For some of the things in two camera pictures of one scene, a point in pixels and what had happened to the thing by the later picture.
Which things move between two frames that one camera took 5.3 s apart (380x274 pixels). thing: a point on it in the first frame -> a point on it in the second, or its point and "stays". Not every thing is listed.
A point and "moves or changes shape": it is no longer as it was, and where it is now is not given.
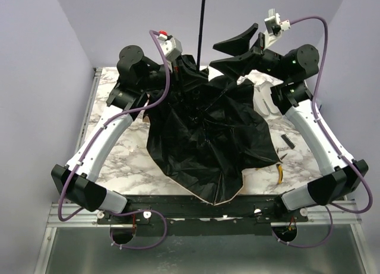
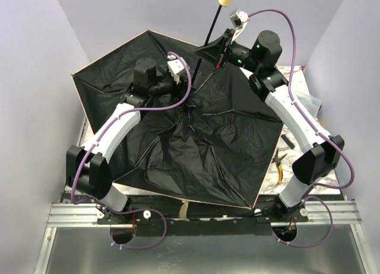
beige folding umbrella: (203, 136) moves or changes shape
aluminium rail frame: (75, 242) stays
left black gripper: (184, 71) -> (180, 88)
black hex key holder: (287, 140) stays
